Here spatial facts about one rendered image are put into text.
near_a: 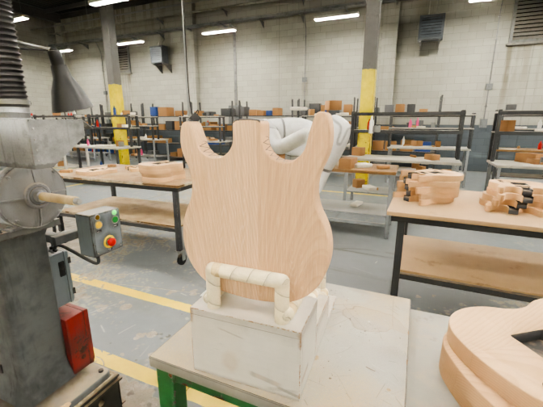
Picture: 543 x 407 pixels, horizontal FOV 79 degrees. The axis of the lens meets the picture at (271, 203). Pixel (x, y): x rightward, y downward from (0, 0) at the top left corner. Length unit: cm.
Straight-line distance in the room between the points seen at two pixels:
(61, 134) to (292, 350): 92
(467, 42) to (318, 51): 444
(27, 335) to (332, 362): 134
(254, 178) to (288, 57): 1213
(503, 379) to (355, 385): 29
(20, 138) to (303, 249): 88
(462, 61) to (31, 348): 1162
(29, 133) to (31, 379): 116
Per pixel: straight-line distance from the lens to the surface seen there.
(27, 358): 188
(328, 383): 88
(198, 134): 75
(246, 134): 68
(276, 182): 66
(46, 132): 119
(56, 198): 140
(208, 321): 81
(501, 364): 89
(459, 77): 1185
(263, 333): 76
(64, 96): 136
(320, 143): 63
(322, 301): 99
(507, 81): 1200
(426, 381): 99
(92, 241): 167
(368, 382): 90
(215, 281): 77
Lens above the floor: 152
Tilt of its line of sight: 14 degrees down
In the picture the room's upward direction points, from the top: straight up
